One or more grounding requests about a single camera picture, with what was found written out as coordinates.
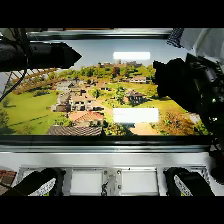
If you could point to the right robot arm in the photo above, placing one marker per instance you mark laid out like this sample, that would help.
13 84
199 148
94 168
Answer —
208 93

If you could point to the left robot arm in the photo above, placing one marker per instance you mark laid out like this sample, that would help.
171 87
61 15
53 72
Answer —
43 55

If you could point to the wooden peg rack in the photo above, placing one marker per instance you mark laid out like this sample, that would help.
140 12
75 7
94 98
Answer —
36 75

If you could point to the dark patterned garment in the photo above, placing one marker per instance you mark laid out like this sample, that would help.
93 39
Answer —
175 36

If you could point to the white garment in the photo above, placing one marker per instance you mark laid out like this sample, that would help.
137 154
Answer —
208 40

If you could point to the silver frame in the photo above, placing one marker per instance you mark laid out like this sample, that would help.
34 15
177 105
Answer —
113 158

